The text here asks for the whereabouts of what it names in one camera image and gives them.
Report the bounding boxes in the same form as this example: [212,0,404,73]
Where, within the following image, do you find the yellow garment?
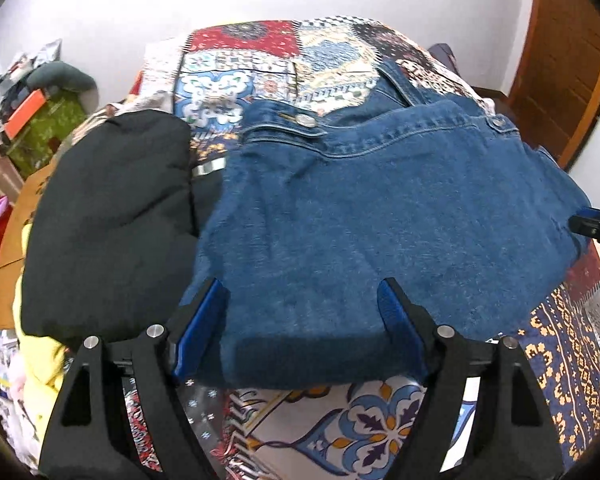
[11,222,74,431]

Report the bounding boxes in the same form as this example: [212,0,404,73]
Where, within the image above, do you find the black garment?
[20,110,227,352]

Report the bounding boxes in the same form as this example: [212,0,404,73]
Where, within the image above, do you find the green patterned box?
[7,95,89,172]

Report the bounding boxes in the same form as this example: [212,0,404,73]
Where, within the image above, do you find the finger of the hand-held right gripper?
[567,206,600,236]

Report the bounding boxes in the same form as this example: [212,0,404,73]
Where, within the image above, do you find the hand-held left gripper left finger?
[37,277,231,480]

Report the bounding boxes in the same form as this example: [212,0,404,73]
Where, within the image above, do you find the grey neck pillow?
[25,61,99,107]

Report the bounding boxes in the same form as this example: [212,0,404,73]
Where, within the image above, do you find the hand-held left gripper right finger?
[376,277,566,480]

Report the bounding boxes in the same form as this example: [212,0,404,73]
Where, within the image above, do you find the pile of household clutter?
[0,37,64,126]

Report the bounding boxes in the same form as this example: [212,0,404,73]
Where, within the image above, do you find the grey backpack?
[426,42,464,72]

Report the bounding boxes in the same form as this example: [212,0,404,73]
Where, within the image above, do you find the blue denim jacket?
[180,60,594,392]

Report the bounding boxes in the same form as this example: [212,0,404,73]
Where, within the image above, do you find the brown wooden door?
[507,0,600,171]

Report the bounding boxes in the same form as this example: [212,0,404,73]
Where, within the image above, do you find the patchwork patterned bedspread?
[115,15,600,480]

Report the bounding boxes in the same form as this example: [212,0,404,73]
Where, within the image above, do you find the wooden lap table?
[0,165,56,332]

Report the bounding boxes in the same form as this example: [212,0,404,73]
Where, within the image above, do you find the orange box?
[2,87,49,142]

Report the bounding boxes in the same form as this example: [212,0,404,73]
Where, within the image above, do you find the white plastic bags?
[0,327,37,461]

